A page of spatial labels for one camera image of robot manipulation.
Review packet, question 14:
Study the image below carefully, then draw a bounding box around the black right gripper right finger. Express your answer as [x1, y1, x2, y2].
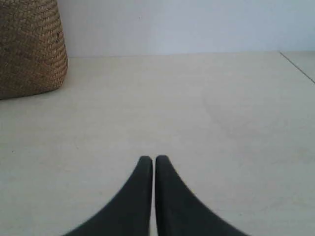
[155, 155, 245, 236]

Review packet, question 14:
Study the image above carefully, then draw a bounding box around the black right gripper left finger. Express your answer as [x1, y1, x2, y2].
[66, 156, 153, 236]

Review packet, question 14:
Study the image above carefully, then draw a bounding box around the brown woven wicker basket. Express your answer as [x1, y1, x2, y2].
[0, 0, 68, 99]

